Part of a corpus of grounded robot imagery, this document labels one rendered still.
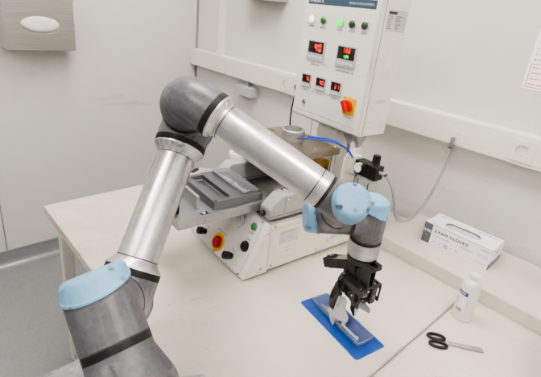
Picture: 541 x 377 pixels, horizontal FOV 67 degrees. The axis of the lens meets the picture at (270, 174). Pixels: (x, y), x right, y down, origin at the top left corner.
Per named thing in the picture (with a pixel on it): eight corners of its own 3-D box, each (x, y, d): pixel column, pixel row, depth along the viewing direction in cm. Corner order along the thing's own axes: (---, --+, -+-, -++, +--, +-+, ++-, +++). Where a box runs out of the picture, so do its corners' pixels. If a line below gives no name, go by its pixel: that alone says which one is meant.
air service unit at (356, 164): (349, 185, 139) (357, 144, 133) (384, 203, 128) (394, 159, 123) (339, 188, 136) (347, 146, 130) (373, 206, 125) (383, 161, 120)
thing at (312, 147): (297, 147, 157) (301, 113, 152) (357, 176, 135) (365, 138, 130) (245, 155, 143) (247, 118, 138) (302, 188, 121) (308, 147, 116)
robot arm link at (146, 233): (65, 330, 73) (170, 74, 90) (89, 323, 88) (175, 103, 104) (130, 349, 74) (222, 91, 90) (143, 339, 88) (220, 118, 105)
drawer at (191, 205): (229, 183, 141) (231, 162, 138) (267, 210, 125) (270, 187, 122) (146, 200, 123) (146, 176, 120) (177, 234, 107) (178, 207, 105)
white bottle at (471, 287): (468, 312, 118) (483, 271, 112) (472, 325, 113) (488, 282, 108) (450, 308, 119) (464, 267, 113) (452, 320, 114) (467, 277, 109)
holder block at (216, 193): (227, 175, 137) (228, 167, 136) (262, 199, 123) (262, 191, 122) (182, 183, 128) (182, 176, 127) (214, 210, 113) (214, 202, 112)
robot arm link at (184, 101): (179, 43, 80) (386, 188, 78) (182, 72, 90) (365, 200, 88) (139, 85, 76) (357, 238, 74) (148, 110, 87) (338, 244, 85)
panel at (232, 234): (192, 230, 143) (214, 183, 142) (238, 277, 122) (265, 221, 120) (187, 229, 142) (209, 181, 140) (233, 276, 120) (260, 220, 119)
